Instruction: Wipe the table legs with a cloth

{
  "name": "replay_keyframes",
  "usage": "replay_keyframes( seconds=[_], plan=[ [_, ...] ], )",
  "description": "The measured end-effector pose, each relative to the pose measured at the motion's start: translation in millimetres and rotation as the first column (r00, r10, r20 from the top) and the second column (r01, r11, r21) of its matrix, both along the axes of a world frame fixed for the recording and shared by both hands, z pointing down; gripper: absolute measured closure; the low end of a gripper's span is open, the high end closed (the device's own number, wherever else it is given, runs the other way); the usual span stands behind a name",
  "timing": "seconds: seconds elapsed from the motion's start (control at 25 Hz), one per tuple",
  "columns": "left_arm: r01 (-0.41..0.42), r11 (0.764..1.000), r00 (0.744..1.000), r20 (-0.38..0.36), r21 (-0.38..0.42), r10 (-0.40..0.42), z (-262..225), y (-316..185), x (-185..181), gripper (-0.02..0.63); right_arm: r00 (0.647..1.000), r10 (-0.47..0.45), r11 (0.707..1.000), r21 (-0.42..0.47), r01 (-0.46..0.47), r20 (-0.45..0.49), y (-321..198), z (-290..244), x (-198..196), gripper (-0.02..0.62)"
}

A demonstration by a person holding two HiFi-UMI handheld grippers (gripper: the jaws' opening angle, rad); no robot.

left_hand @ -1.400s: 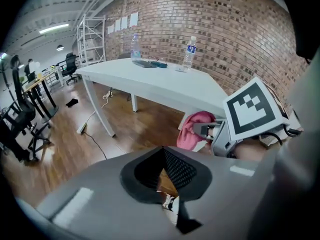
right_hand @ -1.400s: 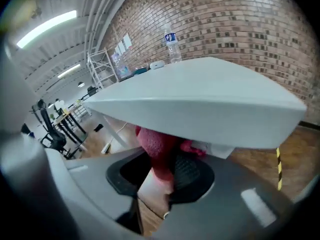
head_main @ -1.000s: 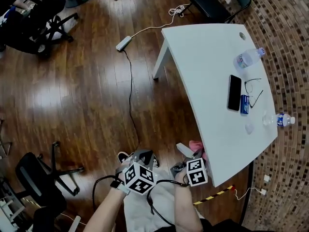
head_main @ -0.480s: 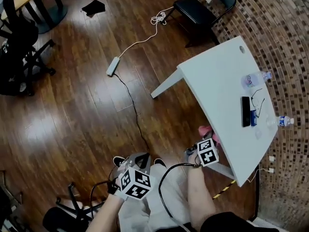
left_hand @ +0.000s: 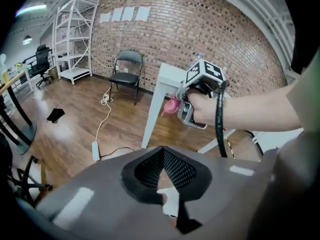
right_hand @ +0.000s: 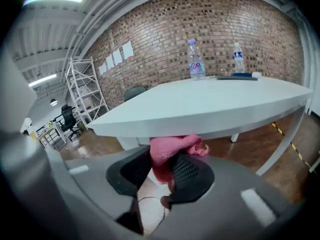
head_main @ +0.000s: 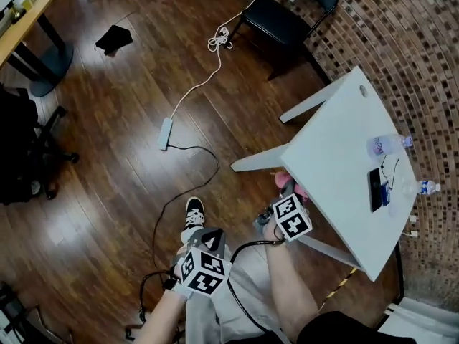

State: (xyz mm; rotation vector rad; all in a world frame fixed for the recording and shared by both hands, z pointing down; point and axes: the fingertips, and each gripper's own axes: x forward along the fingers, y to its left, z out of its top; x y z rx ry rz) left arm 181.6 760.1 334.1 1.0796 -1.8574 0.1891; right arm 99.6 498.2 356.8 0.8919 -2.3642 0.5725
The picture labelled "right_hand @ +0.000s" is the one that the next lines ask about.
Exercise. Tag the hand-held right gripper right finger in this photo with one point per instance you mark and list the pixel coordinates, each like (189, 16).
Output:
(192, 181)

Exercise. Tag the clear bottle with pink-blue label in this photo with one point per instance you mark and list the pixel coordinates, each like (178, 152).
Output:
(196, 61)

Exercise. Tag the pink cloth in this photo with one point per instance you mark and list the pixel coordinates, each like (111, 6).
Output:
(166, 150)

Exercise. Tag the white table leg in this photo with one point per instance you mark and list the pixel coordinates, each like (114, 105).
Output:
(285, 141)
(130, 142)
(234, 137)

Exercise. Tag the clear eyeglasses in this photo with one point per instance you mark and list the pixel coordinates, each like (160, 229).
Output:
(226, 72)

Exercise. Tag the clear bottle with blue label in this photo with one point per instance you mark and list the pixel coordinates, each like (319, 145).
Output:
(239, 59)

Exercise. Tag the black office chair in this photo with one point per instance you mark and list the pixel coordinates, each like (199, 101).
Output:
(68, 120)

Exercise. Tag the small white case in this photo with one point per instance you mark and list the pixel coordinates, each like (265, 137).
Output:
(256, 74)

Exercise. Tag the white table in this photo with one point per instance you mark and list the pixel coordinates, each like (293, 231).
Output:
(200, 101)

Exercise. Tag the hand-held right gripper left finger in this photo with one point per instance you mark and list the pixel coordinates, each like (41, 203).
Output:
(125, 176)

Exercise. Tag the white metal shelf rack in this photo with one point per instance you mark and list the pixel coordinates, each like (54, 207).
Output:
(82, 91)

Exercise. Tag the long ceiling tube light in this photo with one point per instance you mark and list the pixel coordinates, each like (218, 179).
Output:
(42, 80)

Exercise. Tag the round pendant lamp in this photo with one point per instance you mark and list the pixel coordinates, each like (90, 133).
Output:
(53, 102)

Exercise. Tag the background work desk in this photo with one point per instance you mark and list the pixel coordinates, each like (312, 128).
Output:
(50, 134)

